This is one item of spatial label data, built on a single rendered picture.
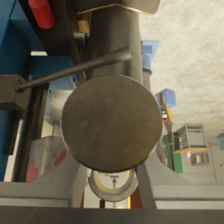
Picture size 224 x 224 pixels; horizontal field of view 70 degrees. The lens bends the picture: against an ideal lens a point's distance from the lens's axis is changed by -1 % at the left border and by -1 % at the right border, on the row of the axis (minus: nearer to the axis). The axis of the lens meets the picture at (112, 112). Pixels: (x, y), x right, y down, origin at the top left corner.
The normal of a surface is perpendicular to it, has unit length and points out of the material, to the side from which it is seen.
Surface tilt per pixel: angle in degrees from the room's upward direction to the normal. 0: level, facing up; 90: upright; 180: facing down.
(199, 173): 90
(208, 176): 90
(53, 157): 90
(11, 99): 90
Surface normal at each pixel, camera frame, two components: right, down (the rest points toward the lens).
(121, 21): 0.18, -0.32
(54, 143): 0.69, -0.23
